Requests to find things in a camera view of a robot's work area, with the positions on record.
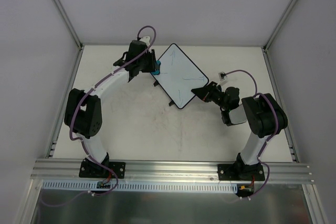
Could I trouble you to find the blue whiteboard eraser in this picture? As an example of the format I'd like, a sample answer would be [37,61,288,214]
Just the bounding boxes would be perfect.
[152,60,161,76]

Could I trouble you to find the black framed whiteboard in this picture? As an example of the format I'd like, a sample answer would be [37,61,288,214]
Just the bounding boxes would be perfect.
[151,43,209,110]

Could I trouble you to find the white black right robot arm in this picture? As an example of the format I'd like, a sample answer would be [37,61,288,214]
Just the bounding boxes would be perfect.
[191,82,288,182]

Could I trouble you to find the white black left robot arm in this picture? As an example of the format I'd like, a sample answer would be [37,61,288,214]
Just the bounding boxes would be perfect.
[64,36,160,177]

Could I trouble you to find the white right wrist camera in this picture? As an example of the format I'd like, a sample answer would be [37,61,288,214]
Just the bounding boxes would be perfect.
[218,71,227,86]

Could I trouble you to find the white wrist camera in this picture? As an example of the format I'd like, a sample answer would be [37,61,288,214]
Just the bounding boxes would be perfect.
[139,36,151,47]
[218,71,227,86]

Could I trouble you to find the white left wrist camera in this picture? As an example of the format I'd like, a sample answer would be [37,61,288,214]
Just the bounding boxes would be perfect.
[139,36,151,47]

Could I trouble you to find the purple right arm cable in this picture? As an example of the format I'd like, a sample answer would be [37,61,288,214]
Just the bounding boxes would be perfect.
[223,69,279,204]

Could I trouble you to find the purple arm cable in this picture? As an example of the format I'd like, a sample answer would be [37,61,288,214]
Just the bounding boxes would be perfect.
[39,26,160,207]
[223,69,279,204]

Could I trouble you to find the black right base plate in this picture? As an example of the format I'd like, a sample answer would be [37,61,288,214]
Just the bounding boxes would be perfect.
[217,163,265,182]

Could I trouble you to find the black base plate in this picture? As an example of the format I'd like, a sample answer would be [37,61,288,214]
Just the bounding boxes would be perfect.
[217,163,265,182]
[79,158,126,179]

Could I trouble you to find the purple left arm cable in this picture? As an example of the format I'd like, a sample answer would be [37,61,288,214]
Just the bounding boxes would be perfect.
[39,26,160,207]

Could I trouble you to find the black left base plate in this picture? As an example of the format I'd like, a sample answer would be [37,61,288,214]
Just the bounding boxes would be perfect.
[79,158,126,179]

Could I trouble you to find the aluminium frame post left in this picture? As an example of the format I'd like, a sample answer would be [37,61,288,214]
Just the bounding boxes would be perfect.
[38,0,84,50]

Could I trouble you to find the aluminium frame post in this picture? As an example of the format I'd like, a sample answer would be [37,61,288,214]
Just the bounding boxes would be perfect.
[262,0,316,51]
[38,0,84,50]

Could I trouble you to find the aluminium mounting rail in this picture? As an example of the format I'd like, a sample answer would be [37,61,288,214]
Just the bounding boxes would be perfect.
[30,158,315,184]

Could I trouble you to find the aluminium frame post right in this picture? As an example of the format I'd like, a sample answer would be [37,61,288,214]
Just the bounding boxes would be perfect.
[262,0,316,51]

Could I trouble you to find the white slotted cable duct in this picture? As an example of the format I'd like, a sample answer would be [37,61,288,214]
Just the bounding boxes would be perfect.
[41,180,238,194]

